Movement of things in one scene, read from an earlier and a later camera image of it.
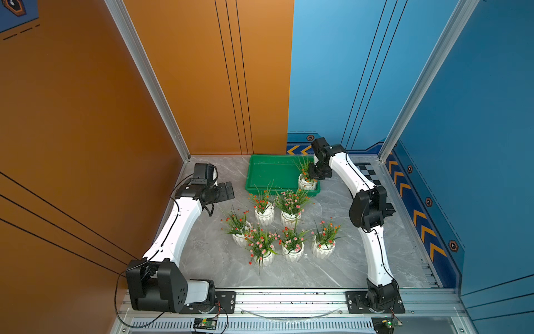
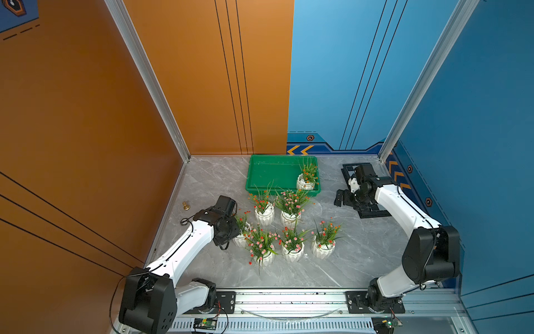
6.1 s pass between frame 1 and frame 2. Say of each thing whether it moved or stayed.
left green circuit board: stayed
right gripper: moved
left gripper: moved
